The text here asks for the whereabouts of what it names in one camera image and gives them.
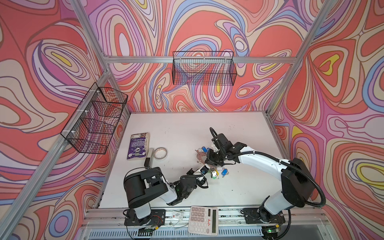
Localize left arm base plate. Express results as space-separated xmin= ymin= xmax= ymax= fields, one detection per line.
xmin=123 ymin=209 xmax=166 ymax=227

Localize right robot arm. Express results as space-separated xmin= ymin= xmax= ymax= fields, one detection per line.
xmin=205 ymin=127 xmax=326 ymax=223

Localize purple book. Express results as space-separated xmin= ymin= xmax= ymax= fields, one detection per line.
xmin=127 ymin=132 xmax=150 ymax=160

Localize left wire basket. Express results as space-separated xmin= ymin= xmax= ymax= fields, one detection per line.
xmin=61 ymin=83 xmax=128 ymax=155

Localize blue tag key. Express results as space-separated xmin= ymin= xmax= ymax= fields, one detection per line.
xmin=221 ymin=169 xmax=229 ymax=178

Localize wire basket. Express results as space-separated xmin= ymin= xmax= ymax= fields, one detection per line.
xmin=172 ymin=51 xmax=238 ymax=86
xmin=61 ymin=83 xmax=128 ymax=155

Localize clear tape roll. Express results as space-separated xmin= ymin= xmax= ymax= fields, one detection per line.
xmin=154 ymin=147 xmax=168 ymax=161

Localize black stapler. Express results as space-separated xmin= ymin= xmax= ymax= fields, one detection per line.
xmin=144 ymin=148 xmax=154 ymax=168

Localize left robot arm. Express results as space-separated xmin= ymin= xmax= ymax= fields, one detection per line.
xmin=123 ymin=165 xmax=209 ymax=221

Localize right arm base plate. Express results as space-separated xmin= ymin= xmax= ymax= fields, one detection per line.
xmin=240 ymin=208 xmax=286 ymax=225

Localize white pink calculator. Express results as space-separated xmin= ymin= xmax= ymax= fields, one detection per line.
xmin=188 ymin=206 xmax=219 ymax=236

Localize small white label card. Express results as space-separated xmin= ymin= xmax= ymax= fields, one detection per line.
xmin=172 ymin=211 xmax=184 ymax=221

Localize round keyring disc with keys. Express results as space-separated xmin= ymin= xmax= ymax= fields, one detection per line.
xmin=195 ymin=147 xmax=220 ymax=180

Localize back wire basket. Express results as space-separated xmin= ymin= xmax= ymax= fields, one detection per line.
xmin=172 ymin=51 xmax=238 ymax=86

